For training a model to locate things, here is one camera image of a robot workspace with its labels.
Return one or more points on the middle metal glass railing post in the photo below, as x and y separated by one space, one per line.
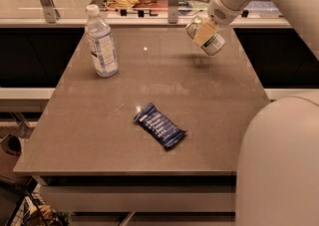
172 11

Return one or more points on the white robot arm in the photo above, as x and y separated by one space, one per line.
277 179

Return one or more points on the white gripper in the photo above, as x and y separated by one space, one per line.
220 11

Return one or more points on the clear plastic water bottle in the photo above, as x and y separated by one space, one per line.
101 43

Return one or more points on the blue snack bar wrapper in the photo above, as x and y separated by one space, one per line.
159 126

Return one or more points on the white green 7up can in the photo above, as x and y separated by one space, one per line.
213 45

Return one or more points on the wire basket with items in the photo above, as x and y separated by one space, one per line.
35 211

